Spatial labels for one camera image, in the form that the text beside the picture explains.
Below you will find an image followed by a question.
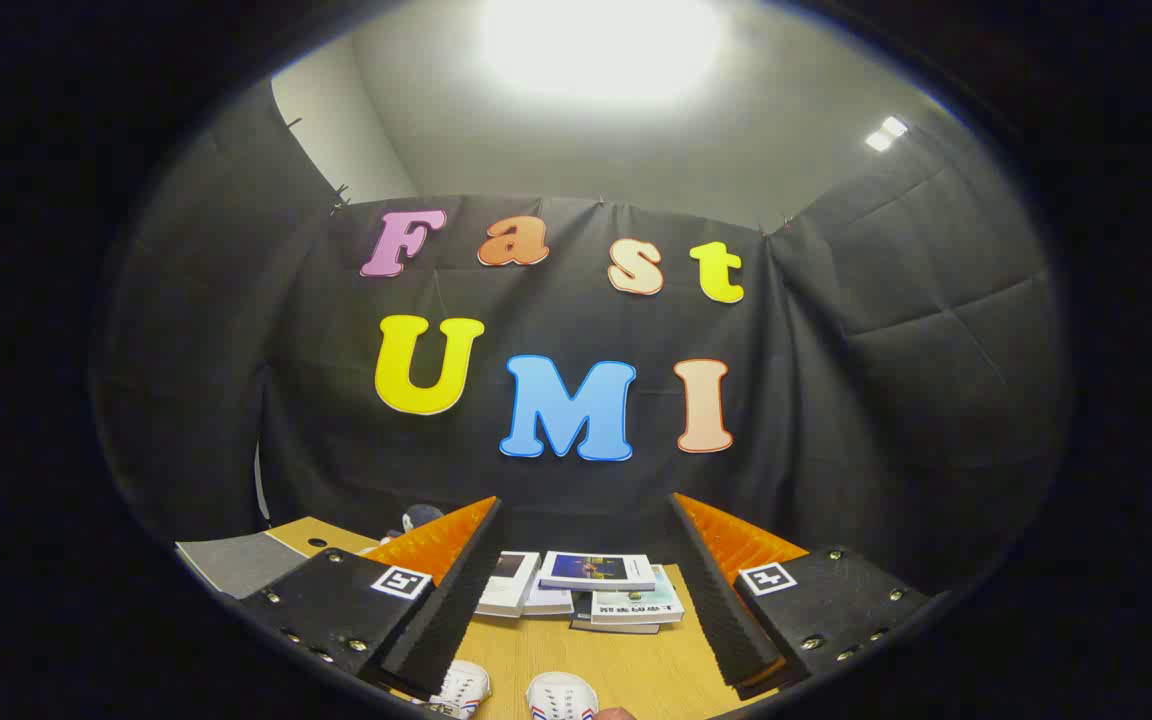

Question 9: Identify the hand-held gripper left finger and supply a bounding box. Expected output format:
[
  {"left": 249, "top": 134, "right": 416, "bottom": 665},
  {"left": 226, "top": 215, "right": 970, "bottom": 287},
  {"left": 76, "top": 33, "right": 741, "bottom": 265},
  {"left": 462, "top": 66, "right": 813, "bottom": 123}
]
[{"left": 236, "top": 497, "right": 505, "bottom": 701}]

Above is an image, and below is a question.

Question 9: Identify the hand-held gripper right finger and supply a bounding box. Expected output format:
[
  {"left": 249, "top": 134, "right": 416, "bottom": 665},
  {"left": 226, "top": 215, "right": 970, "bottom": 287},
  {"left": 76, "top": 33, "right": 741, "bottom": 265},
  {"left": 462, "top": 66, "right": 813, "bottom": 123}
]
[{"left": 669, "top": 492, "right": 937, "bottom": 701}]

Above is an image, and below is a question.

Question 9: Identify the white canvas shoe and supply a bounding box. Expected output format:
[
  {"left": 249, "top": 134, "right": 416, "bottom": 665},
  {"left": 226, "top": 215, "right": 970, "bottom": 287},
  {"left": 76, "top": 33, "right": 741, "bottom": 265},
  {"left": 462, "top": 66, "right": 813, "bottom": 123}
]
[
  {"left": 424, "top": 660, "right": 493, "bottom": 720},
  {"left": 525, "top": 672, "right": 600, "bottom": 720}
]

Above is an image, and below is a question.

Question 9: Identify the grey fabric storage box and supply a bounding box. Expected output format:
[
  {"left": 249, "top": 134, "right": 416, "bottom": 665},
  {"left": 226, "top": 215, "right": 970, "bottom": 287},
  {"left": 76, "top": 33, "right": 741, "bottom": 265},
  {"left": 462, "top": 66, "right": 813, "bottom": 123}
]
[{"left": 176, "top": 531, "right": 310, "bottom": 600}]

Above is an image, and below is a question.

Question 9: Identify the book with teal cover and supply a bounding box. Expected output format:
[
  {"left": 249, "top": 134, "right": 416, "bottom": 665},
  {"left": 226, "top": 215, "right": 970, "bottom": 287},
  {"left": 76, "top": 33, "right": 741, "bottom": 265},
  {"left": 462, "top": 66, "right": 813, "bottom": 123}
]
[{"left": 590, "top": 565, "right": 686, "bottom": 627}]

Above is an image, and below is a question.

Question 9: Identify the penguin plush toy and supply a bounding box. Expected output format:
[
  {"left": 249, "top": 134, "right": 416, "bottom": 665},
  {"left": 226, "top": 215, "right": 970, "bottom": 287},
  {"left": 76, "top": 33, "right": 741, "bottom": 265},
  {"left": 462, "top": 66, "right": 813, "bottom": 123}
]
[{"left": 386, "top": 504, "right": 445, "bottom": 541}]

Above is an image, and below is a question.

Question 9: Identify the plain white book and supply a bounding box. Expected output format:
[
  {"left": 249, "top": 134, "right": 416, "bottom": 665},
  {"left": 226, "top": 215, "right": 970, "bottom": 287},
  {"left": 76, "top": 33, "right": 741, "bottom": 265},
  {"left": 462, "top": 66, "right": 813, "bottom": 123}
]
[{"left": 522, "top": 584, "right": 575, "bottom": 617}]

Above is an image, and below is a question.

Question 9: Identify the dark grey book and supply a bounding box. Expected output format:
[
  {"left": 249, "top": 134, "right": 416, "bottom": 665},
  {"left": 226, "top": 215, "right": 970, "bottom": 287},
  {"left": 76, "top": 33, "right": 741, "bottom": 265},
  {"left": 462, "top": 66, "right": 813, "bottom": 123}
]
[{"left": 570, "top": 592, "right": 662, "bottom": 636}]

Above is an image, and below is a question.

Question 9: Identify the book with blue picture cover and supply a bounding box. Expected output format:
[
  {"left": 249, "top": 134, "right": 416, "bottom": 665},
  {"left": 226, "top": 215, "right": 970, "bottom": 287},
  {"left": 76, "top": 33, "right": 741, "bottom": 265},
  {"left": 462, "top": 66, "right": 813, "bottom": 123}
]
[{"left": 538, "top": 551, "right": 658, "bottom": 592}]

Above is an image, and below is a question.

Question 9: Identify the small ceiling light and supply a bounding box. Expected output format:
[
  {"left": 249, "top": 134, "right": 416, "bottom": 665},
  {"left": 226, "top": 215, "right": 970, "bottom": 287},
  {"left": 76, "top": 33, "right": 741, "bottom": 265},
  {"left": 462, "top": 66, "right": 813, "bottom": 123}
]
[{"left": 864, "top": 115, "right": 910, "bottom": 153}]

